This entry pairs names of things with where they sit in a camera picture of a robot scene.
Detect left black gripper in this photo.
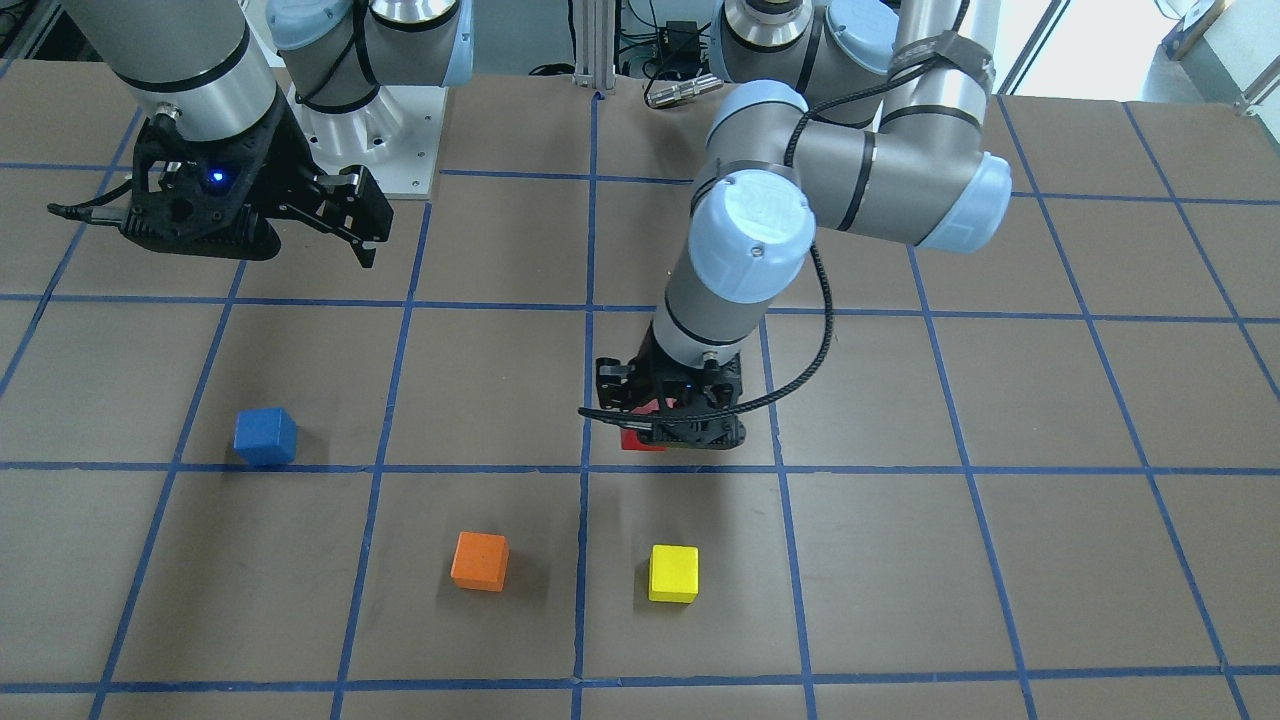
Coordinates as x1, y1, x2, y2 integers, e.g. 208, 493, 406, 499
596, 331, 742, 413

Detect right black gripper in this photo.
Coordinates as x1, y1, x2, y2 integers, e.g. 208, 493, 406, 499
133, 96, 393, 269

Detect red wooden block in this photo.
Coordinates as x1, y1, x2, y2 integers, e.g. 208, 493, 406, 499
620, 400, 666, 452

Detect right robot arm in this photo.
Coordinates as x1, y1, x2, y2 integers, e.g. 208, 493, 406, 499
47, 1, 474, 268

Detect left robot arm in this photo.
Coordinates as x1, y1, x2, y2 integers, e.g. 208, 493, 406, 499
584, 1, 1012, 423

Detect yellow wooden block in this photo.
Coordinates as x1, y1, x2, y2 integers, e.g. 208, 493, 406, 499
646, 544, 700, 603

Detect blue wooden block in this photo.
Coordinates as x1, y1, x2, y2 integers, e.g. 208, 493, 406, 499
232, 407, 298, 466

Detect orange wooden block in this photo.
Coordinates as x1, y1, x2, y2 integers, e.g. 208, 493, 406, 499
451, 530, 509, 592

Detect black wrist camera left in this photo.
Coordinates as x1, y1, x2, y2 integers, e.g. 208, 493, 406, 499
579, 404, 746, 450

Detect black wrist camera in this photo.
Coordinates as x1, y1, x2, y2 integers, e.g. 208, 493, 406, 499
46, 161, 282, 261
579, 404, 746, 450

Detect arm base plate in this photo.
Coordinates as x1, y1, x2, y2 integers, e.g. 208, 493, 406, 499
291, 86, 451, 200

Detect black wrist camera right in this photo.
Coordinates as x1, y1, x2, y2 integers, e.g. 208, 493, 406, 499
46, 161, 282, 261

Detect aluminium frame post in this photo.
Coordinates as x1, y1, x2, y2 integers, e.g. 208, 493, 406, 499
570, 0, 620, 99

